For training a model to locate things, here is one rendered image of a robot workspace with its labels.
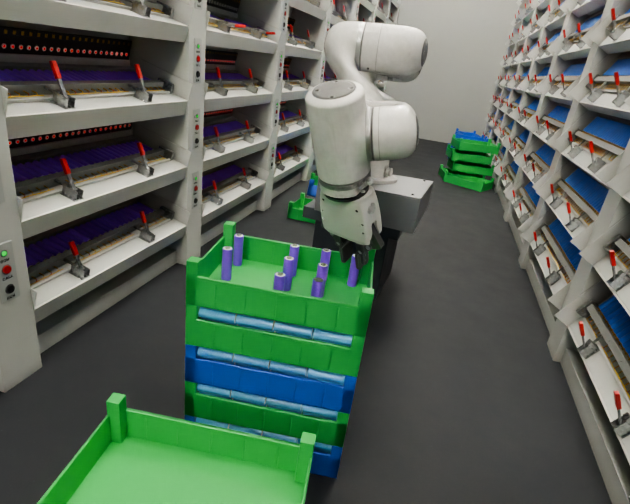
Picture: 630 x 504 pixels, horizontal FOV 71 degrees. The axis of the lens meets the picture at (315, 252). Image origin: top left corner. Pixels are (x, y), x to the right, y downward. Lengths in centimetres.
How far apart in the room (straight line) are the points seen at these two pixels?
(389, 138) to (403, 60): 44
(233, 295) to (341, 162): 27
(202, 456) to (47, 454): 36
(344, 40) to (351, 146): 45
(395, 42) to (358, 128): 44
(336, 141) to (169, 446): 51
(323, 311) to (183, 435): 28
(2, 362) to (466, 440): 99
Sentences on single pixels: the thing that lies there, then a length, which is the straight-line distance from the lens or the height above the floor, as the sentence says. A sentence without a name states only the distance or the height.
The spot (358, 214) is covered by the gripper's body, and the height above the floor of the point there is 50.
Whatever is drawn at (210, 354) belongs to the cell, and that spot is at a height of 22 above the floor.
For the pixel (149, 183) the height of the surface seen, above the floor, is 34.
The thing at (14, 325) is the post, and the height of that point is 14.
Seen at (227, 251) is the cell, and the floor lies 38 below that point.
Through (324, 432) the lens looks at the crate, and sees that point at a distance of 86.
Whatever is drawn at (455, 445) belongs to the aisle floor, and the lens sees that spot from 108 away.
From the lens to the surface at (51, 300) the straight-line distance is 116.
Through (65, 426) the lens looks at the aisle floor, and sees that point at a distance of 105.
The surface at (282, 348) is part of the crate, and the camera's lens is 76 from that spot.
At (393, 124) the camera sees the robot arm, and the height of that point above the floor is 65.
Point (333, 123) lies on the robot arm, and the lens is 62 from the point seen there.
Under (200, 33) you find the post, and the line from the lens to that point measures 150.
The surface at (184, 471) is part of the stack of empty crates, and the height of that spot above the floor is 16.
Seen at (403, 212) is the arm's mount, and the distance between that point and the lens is 133.
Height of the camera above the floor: 72
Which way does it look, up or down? 24 degrees down
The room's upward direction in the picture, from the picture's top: 8 degrees clockwise
